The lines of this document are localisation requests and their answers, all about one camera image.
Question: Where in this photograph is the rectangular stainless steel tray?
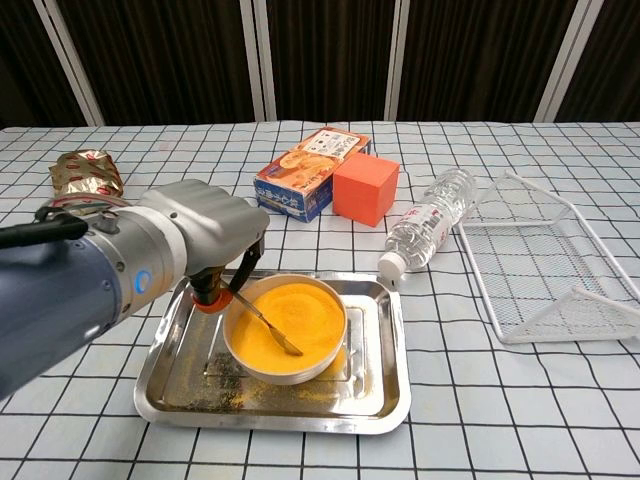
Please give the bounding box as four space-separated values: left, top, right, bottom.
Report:
133 268 412 435

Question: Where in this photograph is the orange blue cracker box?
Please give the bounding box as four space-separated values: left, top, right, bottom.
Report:
252 126 374 224

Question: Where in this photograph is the white black checkered tablecloth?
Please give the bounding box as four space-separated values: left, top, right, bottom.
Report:
0 119 640 480

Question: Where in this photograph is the gold foil snack bag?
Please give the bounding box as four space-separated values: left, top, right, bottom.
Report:
48 149 125 207

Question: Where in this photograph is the white wire mesh basket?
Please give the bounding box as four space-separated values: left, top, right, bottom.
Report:
452 169 640 346

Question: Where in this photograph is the silver metal spoon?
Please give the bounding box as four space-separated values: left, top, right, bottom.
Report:
219 282 305 357

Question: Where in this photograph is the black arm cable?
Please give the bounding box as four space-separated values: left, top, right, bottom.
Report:
0 202 126 251

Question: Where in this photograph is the bowl of orange powder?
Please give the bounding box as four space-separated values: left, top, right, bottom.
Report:
222 273 348 386

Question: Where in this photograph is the clear plastic water bottle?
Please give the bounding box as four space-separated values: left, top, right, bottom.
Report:
377 168 479 287

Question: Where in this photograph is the orange cube block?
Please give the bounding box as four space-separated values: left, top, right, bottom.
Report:
332 152 401 230

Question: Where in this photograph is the dark folding partition screen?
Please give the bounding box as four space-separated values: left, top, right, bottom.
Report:
0 0 640 129

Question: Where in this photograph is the yellow powder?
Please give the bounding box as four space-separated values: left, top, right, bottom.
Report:
230 282 346 376

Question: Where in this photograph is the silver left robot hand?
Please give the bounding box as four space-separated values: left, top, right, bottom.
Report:
137 179 271 314

